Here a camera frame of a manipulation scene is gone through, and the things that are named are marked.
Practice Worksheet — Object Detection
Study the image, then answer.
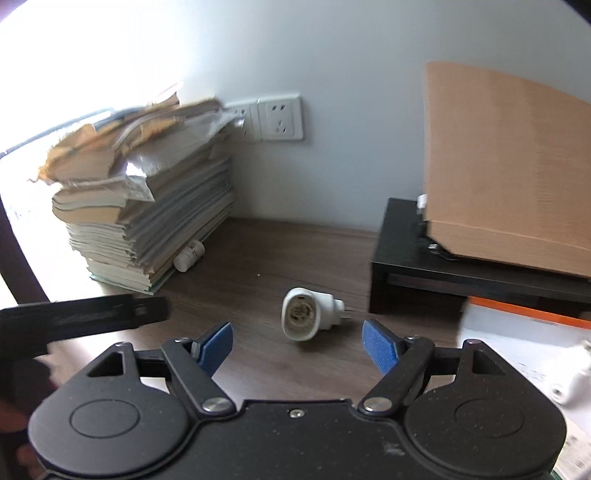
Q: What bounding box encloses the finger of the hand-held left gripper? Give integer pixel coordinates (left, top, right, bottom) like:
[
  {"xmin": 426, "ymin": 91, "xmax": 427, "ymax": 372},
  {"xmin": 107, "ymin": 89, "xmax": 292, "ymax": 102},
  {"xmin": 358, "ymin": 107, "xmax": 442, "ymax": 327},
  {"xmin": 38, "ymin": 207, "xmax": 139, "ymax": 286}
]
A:
[{"xmin": 0, "ymin": 295, "xmax": 171, "ymax": 357}]

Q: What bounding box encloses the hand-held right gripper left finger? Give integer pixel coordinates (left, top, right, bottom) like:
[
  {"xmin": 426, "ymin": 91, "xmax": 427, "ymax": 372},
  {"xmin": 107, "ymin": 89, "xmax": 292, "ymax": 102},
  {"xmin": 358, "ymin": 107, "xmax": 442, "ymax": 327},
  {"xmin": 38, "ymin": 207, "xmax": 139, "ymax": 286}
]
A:
[{"xmin": 88, "ymin": 322, "xmax": 234, "ymax": 416}]

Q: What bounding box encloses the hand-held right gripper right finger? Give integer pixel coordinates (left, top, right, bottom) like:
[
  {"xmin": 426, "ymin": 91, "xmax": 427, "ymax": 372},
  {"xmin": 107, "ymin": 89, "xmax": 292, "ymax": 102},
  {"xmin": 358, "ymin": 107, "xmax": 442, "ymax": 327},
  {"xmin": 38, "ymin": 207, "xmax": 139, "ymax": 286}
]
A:
[{"xmin": 358, "ymin": 319, "xmax": 506, "ymax": 416}]

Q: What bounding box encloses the white plug-in heater socket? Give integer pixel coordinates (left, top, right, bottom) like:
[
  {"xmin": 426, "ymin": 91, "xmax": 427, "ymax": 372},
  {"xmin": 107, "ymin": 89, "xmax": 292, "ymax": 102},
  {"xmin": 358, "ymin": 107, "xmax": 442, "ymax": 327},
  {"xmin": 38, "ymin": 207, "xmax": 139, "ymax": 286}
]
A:
[{"xmin": 281, "ymin": 287, "xmax": 355, "ymax": 342}]

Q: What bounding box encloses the white box orange edge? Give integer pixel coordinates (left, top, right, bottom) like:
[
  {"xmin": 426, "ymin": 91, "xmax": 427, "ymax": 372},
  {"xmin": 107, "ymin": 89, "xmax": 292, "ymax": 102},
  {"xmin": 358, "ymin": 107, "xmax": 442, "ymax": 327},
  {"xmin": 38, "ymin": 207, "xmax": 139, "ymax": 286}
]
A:
[{"xmin": 459, "ymin": 296, "xmax": 591, "ymax": 462}]

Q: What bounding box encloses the black monitor stand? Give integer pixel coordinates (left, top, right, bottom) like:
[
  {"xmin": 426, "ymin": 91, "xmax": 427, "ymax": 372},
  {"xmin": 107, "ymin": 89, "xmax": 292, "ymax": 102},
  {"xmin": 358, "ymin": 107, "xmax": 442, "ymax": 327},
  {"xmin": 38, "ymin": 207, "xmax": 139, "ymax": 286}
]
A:
[{"xmin": 368, "ymin": 198, "xmax": 591, "ymax": 319}]

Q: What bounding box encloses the small white bottle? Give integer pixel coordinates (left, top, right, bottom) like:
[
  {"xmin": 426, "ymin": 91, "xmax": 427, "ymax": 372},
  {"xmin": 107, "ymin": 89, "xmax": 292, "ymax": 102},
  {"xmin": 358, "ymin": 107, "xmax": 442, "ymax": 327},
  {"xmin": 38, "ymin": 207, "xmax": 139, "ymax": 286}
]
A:
[{"xmin": 174, "ymin": 239, "xmax": 206, "ymax": 272}]

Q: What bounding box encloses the stack of books and papers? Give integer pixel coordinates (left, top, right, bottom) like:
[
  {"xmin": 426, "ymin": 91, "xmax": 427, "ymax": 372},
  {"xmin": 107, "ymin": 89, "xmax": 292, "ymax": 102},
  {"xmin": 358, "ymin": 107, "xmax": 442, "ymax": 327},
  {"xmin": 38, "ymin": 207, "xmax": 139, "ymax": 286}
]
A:
[{"xmin": 28, "ymin": 83, "xmax": 241, "ymax": 296}]

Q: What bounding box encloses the white plug device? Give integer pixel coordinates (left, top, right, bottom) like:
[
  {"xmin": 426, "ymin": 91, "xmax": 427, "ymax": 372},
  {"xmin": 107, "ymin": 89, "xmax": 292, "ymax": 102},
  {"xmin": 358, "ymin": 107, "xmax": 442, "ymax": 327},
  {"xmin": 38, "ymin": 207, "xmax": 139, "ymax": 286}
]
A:
[{"xmin": 549, "ymin": 339, "xmax": 591, "ymax": 407}]

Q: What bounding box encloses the brown cardboard box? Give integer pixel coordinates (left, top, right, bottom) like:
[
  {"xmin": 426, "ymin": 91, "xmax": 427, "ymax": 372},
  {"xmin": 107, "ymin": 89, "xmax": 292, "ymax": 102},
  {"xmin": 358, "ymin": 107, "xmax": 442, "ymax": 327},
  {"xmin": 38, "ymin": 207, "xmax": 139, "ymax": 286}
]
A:
[{"xmin": 424, "ymin": 61, "xmax": 591, "ymax": 280}]

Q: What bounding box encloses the white double wall socket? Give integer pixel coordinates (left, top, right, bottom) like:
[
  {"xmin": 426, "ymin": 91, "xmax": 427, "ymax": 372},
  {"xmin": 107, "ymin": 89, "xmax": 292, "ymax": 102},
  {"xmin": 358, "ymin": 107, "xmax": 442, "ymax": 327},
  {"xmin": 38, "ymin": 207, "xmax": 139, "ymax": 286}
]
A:
[{"xmin": 221, "ymin": 93, "xmax": 305, "ymax": 143}]

